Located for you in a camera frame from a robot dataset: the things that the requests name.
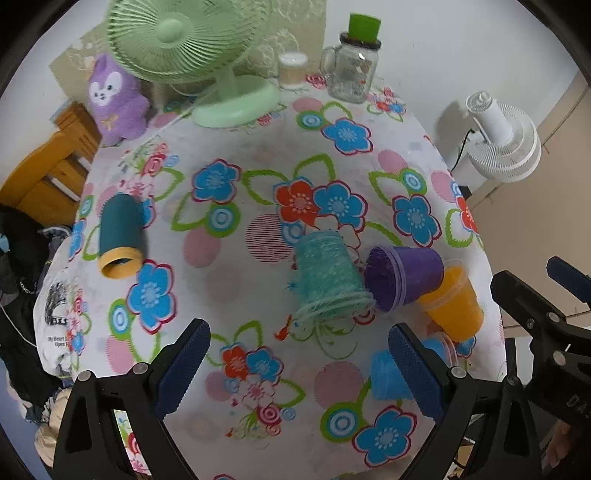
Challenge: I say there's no blue plastic cup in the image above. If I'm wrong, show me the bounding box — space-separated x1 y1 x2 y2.
369 332 459 401

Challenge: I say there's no floral tablecloth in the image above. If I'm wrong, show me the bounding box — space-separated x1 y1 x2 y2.
53 86 506 479

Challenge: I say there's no purple plush toy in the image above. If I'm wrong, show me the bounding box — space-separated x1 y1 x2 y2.
88 53 150 146

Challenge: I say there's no teal textured plastic cup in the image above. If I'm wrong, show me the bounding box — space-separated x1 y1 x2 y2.
294 231 375 323

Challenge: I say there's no white standing fan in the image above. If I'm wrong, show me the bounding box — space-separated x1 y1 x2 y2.
458 90 542 183

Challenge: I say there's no pile of dark clothes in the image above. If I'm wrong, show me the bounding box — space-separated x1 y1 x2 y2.
1 205 62 411

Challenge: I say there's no wooden chair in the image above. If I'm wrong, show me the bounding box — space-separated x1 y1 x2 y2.
1 101 102 226

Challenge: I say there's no beige patterned board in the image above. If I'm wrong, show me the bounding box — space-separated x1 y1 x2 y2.
50 1 327 103

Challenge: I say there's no green cup on jar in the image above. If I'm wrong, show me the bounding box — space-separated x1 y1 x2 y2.
348 13 382 44

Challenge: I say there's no purple plastic cup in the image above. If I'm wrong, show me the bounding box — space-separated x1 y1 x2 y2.
363 246 445 313

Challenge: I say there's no glass mug jar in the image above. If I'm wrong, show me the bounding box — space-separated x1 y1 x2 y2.
318 32 382 104

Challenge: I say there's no white printed t-shirt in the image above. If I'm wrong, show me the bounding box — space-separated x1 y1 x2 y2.
32 262 77 379

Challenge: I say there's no dark teal cup yellow rim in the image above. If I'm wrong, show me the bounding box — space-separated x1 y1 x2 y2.
98 193 144 279

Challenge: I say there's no green desk fan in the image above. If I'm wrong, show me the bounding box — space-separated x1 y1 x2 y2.
106 0 280 129

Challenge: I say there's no white fan power cable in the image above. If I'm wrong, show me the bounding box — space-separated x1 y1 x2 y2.
120 87 219 163

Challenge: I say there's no orange plastic cup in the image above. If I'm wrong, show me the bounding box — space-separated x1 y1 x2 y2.
418 260 484 343

